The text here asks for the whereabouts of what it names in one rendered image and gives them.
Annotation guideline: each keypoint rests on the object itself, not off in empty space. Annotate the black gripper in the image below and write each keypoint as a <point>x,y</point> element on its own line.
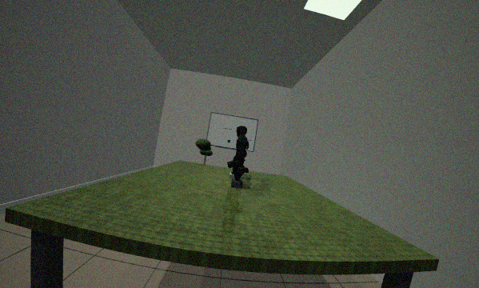
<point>240,170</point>

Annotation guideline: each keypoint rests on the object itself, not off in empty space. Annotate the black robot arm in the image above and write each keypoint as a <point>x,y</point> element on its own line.
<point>241,145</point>

